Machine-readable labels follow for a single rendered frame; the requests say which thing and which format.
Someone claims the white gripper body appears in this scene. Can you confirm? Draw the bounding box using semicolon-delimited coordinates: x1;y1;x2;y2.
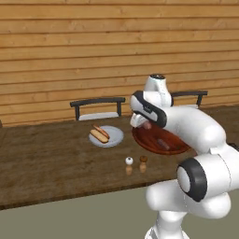
129;112;145;129

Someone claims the brown sausage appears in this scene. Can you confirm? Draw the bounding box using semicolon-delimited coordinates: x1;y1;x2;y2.
91;123;111;140
142;120;153;131

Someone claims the reddish brown bowl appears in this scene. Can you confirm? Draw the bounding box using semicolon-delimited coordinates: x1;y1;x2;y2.
131;123;192;156

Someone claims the pale grey plate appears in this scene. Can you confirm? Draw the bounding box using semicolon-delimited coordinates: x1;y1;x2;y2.
88;125;125;148

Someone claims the tan hot dog bun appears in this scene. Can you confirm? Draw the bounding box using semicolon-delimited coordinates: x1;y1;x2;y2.
89;129;110;145

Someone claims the black chair with white seat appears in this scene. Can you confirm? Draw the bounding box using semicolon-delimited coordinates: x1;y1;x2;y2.
69;96;127;122
169;90;209;109

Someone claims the brown-topped wooden pepper shaker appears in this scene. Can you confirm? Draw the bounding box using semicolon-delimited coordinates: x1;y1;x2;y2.
138;155;148;175

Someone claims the white-topped wooden salt shaker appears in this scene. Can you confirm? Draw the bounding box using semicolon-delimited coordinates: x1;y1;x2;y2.
124;156;134;176

